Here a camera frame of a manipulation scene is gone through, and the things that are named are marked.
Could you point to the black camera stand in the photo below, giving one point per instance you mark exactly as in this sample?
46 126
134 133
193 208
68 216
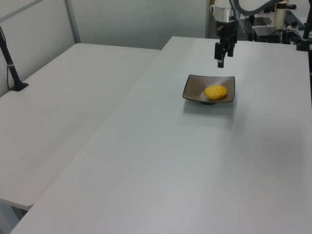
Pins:
303 45

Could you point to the yellow lemon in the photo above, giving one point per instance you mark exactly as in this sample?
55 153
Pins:
215 92

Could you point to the Franka gripper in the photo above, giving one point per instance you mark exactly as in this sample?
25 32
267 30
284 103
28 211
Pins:
226 30

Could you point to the black keyboard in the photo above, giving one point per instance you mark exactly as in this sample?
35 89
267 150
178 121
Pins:
291 17

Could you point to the white table leg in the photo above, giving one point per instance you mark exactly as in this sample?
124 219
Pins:
5 219

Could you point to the white cylindrical bottle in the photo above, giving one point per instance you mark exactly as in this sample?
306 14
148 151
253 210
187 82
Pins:
280 17

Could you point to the grey metal partition post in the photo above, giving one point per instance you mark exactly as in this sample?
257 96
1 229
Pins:
73 22

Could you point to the grey box device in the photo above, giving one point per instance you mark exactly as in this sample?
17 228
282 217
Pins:
267 31

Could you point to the small red black object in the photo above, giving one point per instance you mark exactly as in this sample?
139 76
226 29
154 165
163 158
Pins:
294 25

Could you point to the square brown ceramic plate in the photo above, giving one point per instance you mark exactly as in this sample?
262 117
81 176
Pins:
195 87

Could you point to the flat black pad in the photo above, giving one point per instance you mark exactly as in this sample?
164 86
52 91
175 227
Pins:
262 21

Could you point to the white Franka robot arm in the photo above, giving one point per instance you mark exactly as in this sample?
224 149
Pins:
225 12

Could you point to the black pole stand with base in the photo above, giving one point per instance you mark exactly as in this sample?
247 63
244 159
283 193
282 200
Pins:
11 70

